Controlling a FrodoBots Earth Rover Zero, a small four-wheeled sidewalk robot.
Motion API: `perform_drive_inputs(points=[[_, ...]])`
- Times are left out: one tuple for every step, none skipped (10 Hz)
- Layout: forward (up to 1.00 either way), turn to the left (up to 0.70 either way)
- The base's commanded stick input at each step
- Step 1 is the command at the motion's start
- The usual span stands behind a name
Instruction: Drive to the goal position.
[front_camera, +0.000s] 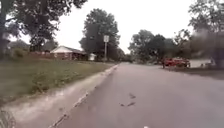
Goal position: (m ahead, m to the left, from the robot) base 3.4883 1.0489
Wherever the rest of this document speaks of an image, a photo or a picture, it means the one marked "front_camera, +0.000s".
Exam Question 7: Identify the small white shed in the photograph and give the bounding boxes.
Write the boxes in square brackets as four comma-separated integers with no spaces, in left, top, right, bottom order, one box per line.
[88,53,97,62]

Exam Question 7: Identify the sign on pole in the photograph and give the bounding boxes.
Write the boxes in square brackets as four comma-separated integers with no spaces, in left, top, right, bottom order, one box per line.
[102,34,110,63]

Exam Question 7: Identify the tall tree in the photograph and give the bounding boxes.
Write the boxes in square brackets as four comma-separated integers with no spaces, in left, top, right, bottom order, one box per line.
[78,8,122,62]

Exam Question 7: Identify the brick house with grey roof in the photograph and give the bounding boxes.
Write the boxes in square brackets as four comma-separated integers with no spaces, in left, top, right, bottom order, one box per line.
[29,45,89,62]

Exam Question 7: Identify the row of trees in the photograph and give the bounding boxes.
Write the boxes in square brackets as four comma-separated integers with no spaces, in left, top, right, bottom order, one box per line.
[128,0,224,68]

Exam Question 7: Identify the grey asphalt road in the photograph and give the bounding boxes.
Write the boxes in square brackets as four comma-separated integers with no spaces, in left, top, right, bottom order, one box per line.
[54,62,224,128]

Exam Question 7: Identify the red car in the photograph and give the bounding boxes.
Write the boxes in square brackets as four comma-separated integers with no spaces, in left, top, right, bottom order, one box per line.
[161,57,192,69]

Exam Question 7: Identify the grass lawn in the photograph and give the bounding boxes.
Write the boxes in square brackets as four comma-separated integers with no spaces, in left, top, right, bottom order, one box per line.
[0,58,116,105]

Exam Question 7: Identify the pale concrete gutter strip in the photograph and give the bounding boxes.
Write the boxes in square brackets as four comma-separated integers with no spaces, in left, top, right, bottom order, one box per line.
[0,63,120,128]

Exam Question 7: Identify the large dark tree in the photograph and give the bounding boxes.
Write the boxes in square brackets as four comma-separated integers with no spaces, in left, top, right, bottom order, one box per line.
[0,0,88,59]

